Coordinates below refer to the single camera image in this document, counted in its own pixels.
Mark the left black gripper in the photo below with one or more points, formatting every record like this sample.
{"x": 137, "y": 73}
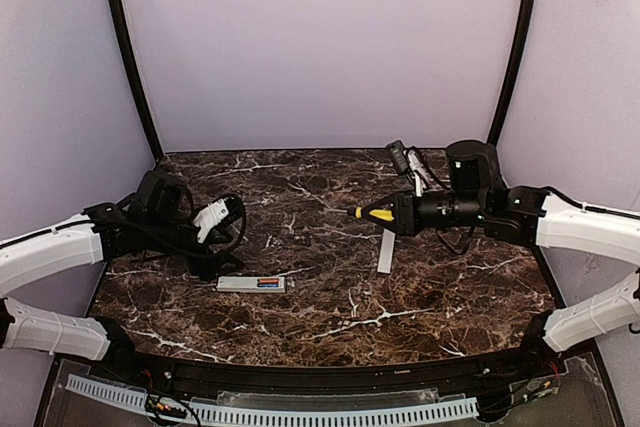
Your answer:
{"x": 210, "y": 263}

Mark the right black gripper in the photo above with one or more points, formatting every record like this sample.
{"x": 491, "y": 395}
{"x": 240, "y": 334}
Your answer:
{"x": 404, "y": 213}

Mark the yellow handled screwdriver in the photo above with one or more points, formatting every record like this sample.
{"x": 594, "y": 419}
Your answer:
{"x": 383, "y": 215}

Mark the white remote control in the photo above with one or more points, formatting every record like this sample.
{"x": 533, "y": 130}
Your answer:
{"x": 233, "y": 284}

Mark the white battery compartment cover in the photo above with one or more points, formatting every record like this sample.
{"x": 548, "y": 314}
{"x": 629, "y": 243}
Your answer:
{"x": 386, "y": 252}

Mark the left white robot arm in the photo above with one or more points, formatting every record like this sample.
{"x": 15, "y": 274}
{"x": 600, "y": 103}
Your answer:
{"x": 160, "y": 216}

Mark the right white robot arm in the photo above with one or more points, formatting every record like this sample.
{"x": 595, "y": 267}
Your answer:
{"x": 477, "y": 196}

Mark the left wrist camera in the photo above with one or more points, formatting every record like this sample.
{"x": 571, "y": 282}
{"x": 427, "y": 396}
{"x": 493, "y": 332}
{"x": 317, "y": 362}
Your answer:
{"x": 219, "y": 214}

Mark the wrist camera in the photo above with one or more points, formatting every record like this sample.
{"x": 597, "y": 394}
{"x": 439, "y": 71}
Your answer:
{"x": 219, "y": 214}
{"x": 409, "y": 163}

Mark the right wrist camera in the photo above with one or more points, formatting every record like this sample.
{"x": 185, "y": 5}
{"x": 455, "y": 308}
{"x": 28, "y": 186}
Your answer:
{"x": 409, "y": 163}

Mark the black front table rail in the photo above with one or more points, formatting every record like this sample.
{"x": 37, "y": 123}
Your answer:
{"x": 483, "y": 375}

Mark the white slotted cable duct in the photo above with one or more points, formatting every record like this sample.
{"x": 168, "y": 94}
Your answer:
{"x": 246, "y": 409}

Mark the right black frame post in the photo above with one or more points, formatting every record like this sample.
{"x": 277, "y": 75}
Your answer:
{"x": 518, "y": 45}

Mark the black frame post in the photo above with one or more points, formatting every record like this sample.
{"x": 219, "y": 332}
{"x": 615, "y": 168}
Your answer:
{"x": 134, "y": 79}
{"x": 518, "y": 45}

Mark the left black frame post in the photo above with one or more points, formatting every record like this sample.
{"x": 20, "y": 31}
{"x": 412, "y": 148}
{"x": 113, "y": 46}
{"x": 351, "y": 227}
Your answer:
{"x": 134, "y": 79}

